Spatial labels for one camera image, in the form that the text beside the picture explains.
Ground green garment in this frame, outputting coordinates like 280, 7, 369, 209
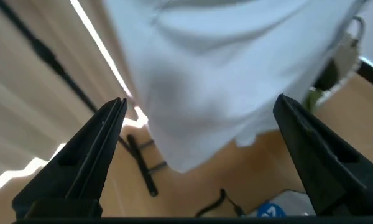
303, 89, 323, 113

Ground black cable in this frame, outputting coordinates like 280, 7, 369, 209
195, 188, 247, 218

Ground pale grey shorts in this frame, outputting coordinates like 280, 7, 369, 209
101, 0, 367, 174

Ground black clothes rack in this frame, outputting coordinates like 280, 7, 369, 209
0, 0, 169, 198

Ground white laundry basket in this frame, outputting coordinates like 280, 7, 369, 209
312, 15, 366, 108

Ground beige curtain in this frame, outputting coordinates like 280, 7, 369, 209
0, 0, 150, 187

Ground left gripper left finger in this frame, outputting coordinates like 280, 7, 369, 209
12, 97, 128, 218

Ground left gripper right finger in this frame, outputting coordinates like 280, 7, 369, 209
272, 93, 373, 216

